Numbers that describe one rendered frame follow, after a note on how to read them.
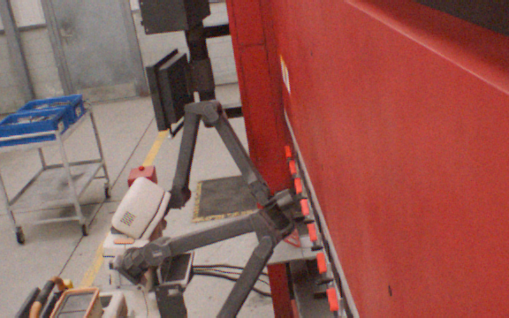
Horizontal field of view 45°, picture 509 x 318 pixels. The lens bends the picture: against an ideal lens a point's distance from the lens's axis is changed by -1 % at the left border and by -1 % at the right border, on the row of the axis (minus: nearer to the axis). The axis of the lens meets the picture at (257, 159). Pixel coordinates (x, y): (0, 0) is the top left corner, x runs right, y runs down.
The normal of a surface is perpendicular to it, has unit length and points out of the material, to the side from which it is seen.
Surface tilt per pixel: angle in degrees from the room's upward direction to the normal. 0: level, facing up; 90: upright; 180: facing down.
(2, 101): 90
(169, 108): 90
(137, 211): 90
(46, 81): 90
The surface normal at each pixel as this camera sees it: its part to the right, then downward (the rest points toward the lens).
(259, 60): 0.06, 0.35
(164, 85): -0.16, 0.37
